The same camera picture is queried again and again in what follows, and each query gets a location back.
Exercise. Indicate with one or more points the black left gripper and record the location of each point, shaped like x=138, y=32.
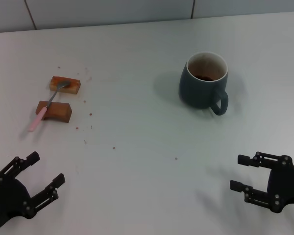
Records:
x=7, y=203

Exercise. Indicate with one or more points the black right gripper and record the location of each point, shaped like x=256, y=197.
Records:
x=292, y=186

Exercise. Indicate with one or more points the dark grey ceramic mug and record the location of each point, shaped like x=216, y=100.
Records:
x=198, y=94

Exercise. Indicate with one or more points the dark brown notched wooden block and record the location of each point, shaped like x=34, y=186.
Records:
x=60, y=111

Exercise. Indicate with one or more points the light stained wooden block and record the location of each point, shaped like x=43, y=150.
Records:
x=74, y=87

